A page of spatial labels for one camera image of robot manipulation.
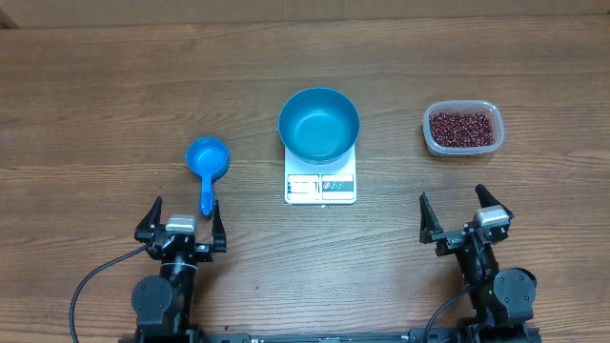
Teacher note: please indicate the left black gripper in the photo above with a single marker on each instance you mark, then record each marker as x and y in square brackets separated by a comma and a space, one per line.
[205, 251]

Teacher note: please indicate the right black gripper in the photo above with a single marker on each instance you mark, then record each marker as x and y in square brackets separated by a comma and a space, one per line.
[448, 239]

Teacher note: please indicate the blue plastic measuring scoop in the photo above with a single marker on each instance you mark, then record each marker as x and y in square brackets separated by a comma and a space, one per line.
[209, 158]

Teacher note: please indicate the red beans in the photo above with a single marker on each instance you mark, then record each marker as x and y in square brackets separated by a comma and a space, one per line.
[461, 130]

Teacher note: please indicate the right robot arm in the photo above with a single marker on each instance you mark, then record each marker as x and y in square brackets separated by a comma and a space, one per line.
[502, 300]

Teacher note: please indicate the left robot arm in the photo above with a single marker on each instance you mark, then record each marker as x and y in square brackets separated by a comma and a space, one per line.
[163, 303]

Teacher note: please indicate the white digital kitchen scale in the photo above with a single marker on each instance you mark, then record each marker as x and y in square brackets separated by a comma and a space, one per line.
[320, 184]

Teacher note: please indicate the teal blue bowl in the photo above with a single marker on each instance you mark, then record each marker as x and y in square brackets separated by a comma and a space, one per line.
[319, 125]

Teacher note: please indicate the clear plastic food container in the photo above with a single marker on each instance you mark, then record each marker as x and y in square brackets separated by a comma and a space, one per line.
[464, 106]

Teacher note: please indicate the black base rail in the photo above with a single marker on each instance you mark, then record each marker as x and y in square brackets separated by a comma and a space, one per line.
[329, 337]

